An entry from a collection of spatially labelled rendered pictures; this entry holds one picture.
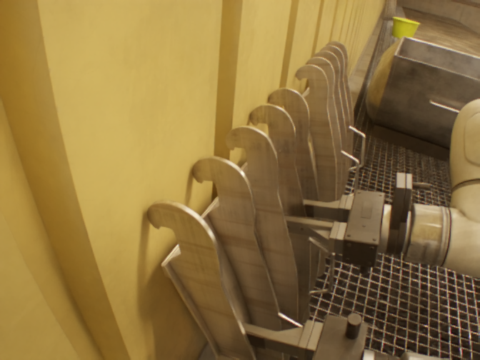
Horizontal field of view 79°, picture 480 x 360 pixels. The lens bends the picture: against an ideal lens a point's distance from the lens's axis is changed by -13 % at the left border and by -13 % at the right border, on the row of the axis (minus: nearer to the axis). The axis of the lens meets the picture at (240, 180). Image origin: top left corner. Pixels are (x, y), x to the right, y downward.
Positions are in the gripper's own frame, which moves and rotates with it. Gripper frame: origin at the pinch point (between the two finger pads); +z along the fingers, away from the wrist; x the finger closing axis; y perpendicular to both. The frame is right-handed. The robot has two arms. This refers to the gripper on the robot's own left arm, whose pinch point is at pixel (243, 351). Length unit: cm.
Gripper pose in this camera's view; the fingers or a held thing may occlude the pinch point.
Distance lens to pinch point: 41.8
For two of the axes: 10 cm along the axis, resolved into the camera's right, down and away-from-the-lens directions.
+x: -4.1, 5.1, -7.6
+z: -9.1, -1.1, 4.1
